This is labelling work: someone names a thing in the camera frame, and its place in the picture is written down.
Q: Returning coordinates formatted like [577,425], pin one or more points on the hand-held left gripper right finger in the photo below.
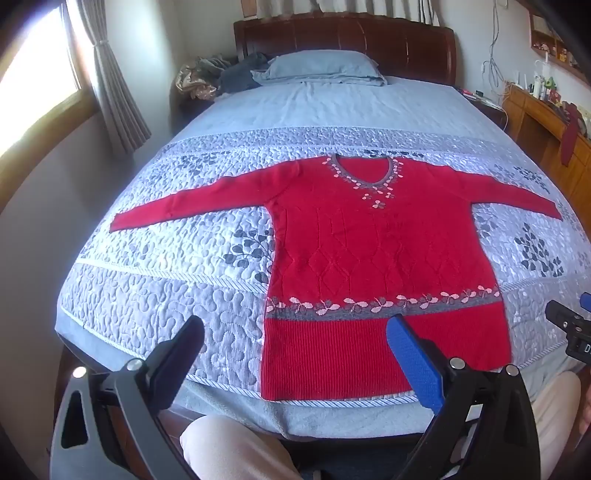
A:
[411,355]

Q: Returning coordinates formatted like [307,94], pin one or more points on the grey leaf-print quilt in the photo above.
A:
[184,277]

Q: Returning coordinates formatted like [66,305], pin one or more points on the wall shelf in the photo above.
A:
[554,44]

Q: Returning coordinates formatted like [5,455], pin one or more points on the window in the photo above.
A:
[32,87]

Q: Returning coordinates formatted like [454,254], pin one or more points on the person's left leg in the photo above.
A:
[231,452]

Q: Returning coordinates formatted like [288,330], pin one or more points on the dark nightstand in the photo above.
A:
[482,104]

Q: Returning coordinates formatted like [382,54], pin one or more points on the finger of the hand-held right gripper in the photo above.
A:
[561,314]

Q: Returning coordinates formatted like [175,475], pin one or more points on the person's leg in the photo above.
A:
[556,424]
[231,452]

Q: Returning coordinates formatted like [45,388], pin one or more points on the grey curtain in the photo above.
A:
[117,92]

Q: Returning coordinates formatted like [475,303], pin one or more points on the dark blue clothes pile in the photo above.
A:
[242,74]

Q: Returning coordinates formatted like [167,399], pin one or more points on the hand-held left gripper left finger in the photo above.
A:
[182,344]

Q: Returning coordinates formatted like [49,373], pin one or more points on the dark red hanging cloth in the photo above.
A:
[571,136]

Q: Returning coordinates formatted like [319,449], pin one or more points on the person's right leg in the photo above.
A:
[556,424]

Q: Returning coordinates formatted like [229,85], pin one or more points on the bottles on cabinet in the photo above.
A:
[542,83]

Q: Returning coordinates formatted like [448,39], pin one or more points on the wooden cabinet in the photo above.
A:
[540,134]

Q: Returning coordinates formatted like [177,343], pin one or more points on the red knitted sweater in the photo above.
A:
[369,240]

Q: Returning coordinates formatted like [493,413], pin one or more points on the dark wooden headboard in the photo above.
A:
[341,39]

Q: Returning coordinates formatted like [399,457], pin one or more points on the blue pillow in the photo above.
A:
[318,67]

